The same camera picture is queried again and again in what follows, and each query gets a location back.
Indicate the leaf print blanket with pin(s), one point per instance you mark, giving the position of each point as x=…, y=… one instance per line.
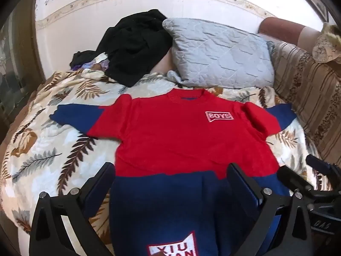
x=45, y=144

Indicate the red and blue knit sweater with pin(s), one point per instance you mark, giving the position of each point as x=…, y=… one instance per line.
x=173, y=138

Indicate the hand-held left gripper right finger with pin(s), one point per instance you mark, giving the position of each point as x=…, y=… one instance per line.
x=243, y=189

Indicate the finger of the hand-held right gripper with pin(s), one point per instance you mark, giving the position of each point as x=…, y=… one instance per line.
x=321, y=166
x=295, y=177

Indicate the striped brown sofa cushion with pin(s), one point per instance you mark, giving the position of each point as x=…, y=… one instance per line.
x=314, y=93

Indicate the black garment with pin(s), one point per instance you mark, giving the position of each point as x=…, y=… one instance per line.
x=133, y=48

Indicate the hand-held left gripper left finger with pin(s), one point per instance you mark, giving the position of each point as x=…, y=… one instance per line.
x=102, y=181

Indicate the purple cloth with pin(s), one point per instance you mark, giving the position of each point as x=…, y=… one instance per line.
x=93, y=64

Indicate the cream lace cloth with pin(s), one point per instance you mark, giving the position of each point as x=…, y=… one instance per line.
x=326, y=48

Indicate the pink pillow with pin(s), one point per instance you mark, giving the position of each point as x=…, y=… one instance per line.
x=162, y=64

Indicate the grey quilted pillow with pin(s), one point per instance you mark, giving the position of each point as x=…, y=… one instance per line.
x=221, y=56

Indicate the brown bolster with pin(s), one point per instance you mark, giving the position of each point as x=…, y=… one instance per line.
x=282, y=29

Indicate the glass door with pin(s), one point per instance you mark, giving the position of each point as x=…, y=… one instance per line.
x=13, y=72

